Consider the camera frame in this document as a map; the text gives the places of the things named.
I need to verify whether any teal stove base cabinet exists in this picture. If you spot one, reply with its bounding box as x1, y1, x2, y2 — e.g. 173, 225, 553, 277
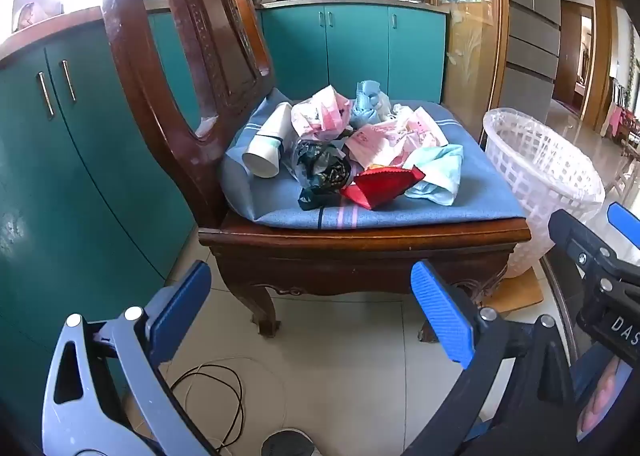
257, 0, 448, 104

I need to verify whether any blue striped seat cloth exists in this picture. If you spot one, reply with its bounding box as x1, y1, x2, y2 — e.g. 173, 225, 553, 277
220, 89, 526, 229

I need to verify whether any wood-framed glass door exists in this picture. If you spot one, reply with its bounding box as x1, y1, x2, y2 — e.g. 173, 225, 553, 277
417, 0, 511, 147

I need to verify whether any black cable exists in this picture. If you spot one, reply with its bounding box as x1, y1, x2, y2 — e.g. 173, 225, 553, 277
167, 363, 246, 454

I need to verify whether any beige printed bag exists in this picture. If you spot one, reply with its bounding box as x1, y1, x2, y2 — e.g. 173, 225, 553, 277
11, 0, 66, 34

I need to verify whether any dark green plastic bag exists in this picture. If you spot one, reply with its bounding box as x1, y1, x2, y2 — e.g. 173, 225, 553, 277
291, 136, 353, 211

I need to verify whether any carved wooden chair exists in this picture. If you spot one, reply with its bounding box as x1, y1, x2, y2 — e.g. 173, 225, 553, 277
102, 0, 532, 342

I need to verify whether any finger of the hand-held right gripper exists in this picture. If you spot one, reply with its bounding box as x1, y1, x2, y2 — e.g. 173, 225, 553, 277
607, 203, 640, 239
548, 209, 621, 282

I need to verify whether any light teal plastic wrapper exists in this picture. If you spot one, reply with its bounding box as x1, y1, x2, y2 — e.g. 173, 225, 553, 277
402, 143, 465, 207

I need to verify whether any person's right hand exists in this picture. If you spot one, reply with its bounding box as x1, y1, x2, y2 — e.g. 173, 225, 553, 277
577, 365, 633, 439

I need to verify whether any pink hanging cloth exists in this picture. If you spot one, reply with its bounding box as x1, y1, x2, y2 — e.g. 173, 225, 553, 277
602, 104, 623, 137

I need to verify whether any silver refrigerator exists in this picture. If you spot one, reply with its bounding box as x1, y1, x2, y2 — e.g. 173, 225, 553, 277
500, 0, 563, 110

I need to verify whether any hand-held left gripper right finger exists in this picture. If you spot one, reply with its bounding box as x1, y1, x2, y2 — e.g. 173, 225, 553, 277
410, 260, 581, 456

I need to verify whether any white lattice waste basket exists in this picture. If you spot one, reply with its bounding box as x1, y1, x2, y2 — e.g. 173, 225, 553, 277
482, 107, 607, 279

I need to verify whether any white paper cup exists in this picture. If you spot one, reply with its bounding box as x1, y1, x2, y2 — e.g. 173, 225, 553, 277
242, 101, 293, 179

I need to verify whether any wood-topped teal cabinet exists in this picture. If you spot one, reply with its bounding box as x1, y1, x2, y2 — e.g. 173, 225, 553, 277
0, 6, 201, 437

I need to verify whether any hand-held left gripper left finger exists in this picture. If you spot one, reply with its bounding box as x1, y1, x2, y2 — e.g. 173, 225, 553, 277
42, 260, 221, 456

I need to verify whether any pink white plastic bag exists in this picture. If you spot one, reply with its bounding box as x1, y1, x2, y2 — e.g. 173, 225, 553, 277
291, 85, 353, 142
345, 106, 449, 169

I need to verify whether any red packet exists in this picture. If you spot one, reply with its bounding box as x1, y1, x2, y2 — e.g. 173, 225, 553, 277
340, 165, 427, 210

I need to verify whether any dark round object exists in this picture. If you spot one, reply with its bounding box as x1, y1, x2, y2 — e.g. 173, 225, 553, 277
261, 428, 316, 456

